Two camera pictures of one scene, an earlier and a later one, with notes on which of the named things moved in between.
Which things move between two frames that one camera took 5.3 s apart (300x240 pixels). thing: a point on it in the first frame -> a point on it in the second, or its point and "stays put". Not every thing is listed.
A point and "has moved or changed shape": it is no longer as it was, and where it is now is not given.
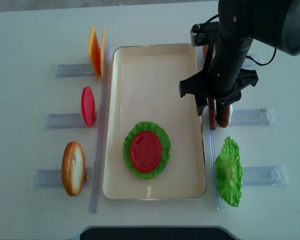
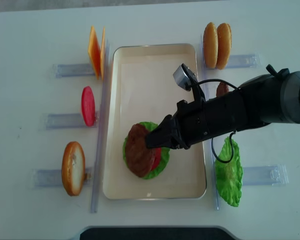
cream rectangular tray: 154,142 stays put
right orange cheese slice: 103,46 stays put
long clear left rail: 100,131 stays put
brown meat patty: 211,111 has moved or changed shape
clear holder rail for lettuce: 274,174 stays put
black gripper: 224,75 -> 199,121
